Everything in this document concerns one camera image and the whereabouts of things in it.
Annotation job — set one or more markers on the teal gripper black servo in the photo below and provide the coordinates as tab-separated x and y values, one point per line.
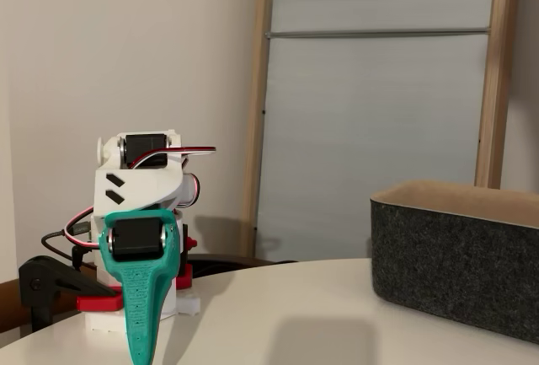
136	240

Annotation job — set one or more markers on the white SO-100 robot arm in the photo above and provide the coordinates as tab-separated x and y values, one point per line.
139	188

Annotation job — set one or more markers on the dark grey felt bin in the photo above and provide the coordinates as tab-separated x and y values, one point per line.
455	264

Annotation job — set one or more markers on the black clamp with red pad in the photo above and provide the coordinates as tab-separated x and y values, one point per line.
184	276
46	276

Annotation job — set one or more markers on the thin metal rod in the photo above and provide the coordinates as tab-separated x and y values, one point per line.
379	33

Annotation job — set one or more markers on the wooden frame with translucent panel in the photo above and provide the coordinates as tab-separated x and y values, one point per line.
501	66

